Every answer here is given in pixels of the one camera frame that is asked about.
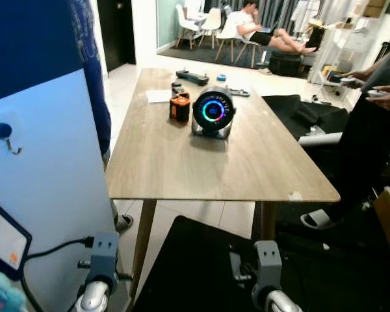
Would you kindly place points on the small blue round item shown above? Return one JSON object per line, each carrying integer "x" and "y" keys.
{"x": 222, "y": 78}

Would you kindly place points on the orange and black box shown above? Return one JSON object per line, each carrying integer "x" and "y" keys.
{"x": 179, "y": 109}

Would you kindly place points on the small grey item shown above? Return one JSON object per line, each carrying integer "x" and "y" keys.
{"x": 239, "y": 92}

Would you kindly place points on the white handheld controller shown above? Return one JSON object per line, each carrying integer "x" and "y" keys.
{"x": 344, "y": 79}
{"x": 377, "y": 93}

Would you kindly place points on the long black controller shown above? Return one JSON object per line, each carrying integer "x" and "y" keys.
{"x": 192, "y": 78}

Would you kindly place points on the white paper sheet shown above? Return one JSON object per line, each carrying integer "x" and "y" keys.
{"x": 158, "y": 96}

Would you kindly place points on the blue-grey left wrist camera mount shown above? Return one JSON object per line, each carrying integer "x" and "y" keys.
{"x": 104, "y": 260}

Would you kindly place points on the black chair with white frame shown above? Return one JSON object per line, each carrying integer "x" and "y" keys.
{"x": 299, "y": 114}

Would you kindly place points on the seated person in white shirt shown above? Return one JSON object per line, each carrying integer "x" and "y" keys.
{"x": 247, "y": 26}

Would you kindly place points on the white standing board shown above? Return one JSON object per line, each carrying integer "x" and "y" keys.
{"x": 52, "y": 182}

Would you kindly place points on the person in black trousers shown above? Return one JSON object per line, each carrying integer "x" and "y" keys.
{"x": 370, "y": 149}

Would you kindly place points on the person in blue shirt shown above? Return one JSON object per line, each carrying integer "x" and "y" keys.
{"x": 91, "y": 65}

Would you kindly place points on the white hook rack dark knobs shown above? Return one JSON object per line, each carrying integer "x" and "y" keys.
{"x": 2, "y": 130}

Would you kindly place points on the white shelf unit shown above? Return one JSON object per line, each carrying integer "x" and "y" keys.
{"x": 354, "y": 42}

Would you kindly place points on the black card holder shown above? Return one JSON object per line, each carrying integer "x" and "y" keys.
{"x": 5, "y": 240}

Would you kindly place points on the small black jar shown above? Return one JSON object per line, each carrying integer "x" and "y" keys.
{"x": 177, "y": 88}

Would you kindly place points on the dark rug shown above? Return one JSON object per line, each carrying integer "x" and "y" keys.
{"x": 201, "y": 57}

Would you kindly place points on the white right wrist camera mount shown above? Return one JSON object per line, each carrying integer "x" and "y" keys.
{"x": 268, "y": 263}

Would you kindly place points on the black foam floor mat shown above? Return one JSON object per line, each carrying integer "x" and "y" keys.
{"x": 201, "y": 273}

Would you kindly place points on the black door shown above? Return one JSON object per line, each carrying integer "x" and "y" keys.
{"x": 116, "y": 32}

